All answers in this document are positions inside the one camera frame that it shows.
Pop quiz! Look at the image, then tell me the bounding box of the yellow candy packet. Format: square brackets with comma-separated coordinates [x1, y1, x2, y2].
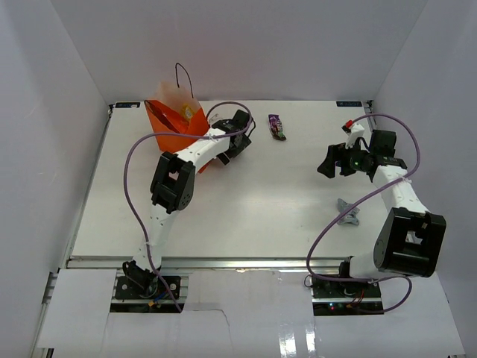
[181, 104, 195, 122]

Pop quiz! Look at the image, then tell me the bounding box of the purple candy packet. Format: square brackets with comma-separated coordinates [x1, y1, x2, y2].
[268, 114, 287, 141]

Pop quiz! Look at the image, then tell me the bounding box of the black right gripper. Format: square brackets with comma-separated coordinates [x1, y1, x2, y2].
[318, 139, 373, 179]

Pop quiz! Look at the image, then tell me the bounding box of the white front cover sheet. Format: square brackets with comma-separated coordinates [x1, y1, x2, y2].
[37, 270, 464, 357]

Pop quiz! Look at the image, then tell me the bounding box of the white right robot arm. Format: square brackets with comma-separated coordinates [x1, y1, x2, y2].
[318, 130, 446, 298]

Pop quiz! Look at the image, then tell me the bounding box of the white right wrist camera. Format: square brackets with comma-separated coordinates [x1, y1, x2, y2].
[342, 120, 364, 149]

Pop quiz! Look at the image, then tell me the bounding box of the aluminium table edge rail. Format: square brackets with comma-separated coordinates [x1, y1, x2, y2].
[67, 101, 387, 270]

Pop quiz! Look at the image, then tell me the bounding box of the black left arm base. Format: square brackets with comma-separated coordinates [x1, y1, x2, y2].
[114, 276, 181, 302]

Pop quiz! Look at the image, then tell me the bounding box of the blue table label left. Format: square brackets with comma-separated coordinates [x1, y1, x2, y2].
[114, 101, 141, 109]

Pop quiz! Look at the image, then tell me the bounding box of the orange paper bag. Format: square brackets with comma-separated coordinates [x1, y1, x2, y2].
[145, 63, 209, 153]

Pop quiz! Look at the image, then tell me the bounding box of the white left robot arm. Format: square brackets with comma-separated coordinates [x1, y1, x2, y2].
[122, 109, 253, 298]

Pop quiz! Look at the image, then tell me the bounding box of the silver snack packet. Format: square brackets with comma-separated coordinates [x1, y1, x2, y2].
[336, 198, 360, 226]

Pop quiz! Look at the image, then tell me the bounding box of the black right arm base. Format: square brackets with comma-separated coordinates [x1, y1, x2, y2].
[303, 275, 384, 317]

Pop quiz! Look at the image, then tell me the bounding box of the red chips bag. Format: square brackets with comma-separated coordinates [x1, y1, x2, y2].
[145, 100, 189, 134]

